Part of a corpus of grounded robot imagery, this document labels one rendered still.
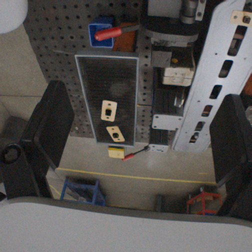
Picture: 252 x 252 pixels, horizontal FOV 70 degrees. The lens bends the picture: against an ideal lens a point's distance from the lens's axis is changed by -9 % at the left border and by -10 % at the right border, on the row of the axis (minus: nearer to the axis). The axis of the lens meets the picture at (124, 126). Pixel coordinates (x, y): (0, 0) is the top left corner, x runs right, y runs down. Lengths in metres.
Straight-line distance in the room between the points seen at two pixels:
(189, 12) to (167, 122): 0.40
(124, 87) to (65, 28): 0.57
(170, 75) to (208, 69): 0.15
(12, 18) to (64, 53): 0.66
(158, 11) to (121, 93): 0.22
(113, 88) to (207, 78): 0.33
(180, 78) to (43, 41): 0.73
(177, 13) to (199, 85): 0.36
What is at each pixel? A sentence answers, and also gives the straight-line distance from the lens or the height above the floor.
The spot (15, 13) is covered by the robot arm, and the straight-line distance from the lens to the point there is 0.43.
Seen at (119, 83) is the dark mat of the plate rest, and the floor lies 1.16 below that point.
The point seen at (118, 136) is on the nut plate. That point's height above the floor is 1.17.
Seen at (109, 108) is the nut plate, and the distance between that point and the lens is 0.55.
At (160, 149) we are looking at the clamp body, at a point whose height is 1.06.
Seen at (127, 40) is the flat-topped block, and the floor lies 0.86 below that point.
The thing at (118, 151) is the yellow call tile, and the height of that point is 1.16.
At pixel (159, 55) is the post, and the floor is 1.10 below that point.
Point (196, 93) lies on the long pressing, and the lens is 0.73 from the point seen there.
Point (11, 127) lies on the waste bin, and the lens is 3.07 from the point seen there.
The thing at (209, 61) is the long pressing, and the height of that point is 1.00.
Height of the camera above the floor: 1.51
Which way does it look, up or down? 35 degrees down
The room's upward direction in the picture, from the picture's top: 171 degrees counter-clockwise
